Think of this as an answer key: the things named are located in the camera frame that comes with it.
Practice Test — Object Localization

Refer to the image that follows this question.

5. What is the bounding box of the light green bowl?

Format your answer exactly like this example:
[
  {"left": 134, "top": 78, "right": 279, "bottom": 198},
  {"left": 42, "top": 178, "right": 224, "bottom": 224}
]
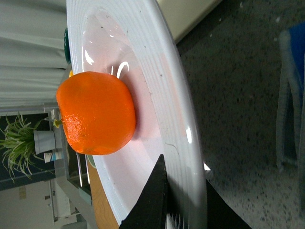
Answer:
[{"left": 86, "top": 155, "right": 96, "bottom": 168}]

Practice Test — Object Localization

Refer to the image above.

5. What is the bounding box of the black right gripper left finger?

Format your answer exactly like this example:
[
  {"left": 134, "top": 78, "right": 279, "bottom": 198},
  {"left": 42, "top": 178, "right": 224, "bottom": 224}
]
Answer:
[{"left": 119, "top": 154, "right": 168, "bottom": 229}]

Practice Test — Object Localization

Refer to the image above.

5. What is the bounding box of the wooden grain serving tray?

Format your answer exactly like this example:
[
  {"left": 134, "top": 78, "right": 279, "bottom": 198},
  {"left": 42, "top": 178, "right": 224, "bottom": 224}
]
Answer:
[{"left": 87, "top": 159, "right": 119, "bottom": 229}]

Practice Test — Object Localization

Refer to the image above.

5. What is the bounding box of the orange mandarin fruit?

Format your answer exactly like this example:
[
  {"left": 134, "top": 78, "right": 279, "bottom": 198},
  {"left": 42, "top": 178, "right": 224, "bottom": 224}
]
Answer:
[{"left": 56, "top": 72, "right": 136, "bottom": 155}]

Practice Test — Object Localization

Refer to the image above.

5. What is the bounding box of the white ridged deep plate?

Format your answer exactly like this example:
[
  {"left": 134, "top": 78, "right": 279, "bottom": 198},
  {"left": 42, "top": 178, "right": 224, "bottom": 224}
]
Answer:
[{"left": 66, "top": 0, "right": 207, "bottom": 229}]

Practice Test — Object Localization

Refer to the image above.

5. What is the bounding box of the white paper cup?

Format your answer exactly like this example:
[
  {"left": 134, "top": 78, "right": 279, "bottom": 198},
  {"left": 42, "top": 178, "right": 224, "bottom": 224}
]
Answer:
[{"left": 43, "top": 152, "right": 62, "bottom": 163}]

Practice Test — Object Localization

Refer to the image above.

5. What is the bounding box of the beige bear print tray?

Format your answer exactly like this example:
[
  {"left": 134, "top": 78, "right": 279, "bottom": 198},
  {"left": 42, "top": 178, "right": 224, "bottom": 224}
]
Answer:
[{"left": 157, "top": 0, "right": 222, "bottom": 43}]

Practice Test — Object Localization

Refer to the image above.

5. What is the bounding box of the grey and blue cloth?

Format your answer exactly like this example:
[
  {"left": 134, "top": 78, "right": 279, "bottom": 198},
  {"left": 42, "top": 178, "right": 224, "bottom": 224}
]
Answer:
[{"left": 276, "top": 22, "right": 305, "bottom": 176}]

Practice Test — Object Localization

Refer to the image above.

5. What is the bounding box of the potted green spiky plant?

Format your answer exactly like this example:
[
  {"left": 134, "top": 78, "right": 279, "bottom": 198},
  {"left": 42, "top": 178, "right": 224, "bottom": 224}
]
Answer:
[{"left": 0, "top": 114, "right": 57, "bottom": 181}]

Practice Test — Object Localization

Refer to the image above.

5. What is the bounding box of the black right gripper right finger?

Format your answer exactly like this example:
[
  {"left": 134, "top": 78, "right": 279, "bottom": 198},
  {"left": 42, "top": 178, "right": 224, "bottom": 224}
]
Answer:
[{"left": 206, "top": 180, "right": 251, "bottom": 229}]

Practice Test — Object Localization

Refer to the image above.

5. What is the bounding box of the dark green enamel mug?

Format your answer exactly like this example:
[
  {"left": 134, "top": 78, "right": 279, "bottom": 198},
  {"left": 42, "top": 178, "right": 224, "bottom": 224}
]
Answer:
[{"left": 64, "top": 28, "right": 71, "bottom": 64}]

